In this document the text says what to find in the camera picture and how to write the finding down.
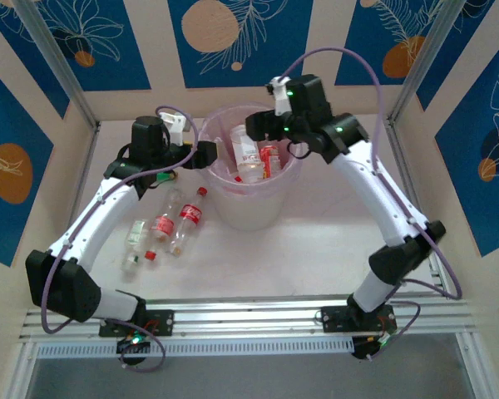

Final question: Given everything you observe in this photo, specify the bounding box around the clear bottle white red label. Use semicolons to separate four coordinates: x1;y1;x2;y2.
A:
230;124;262;185

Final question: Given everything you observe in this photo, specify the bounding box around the red-capped cola bottle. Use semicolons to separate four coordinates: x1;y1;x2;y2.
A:
169;186;209;257
259;144;283;179
144;187;185;261

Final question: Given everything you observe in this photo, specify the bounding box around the clear bottle green label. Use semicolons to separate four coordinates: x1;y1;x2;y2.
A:
121;219;149;275

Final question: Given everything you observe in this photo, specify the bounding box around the pink bin liner bag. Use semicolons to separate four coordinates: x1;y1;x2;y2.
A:
199;101;303;196

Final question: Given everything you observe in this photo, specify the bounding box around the white plastic bin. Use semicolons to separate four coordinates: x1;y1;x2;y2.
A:
199;101;303;232

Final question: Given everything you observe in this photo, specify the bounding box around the black controller board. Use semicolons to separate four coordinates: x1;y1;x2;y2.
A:
116;334;151;355
351;335;396;361

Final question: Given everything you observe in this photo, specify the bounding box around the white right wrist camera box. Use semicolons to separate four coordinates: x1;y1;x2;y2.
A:
264;76;294;117

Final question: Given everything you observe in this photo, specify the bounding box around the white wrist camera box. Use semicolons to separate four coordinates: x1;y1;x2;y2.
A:
264;76;294;117
157;108;190;145

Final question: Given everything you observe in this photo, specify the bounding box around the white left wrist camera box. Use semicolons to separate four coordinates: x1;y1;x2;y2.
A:
157;108;190;145

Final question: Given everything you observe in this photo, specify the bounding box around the aluminium table side rail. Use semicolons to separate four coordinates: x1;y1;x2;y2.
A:
43;124;101;311
382;116;452;298

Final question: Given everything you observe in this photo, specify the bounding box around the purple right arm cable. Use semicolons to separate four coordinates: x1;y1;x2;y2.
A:
280;47;463;362

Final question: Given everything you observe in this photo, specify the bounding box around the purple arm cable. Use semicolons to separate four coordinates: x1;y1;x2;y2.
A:
280;47;463;362
41;103;200;372

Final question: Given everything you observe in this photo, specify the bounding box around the aluminium frame post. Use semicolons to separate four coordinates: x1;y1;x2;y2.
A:
14;0;101;130
388;0;469;126

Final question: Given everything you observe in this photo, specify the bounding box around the aluminium mounting rail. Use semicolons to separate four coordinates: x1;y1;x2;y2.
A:
18;297;477;340

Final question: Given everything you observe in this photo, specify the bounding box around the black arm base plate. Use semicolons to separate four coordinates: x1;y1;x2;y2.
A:
320;305;397;333
98;309;175;337

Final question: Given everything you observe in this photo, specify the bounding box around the white slotted cable duct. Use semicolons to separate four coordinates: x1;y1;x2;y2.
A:
35;338;357;359

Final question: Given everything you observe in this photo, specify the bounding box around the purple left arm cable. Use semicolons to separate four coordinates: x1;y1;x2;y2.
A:
41;103;200;372

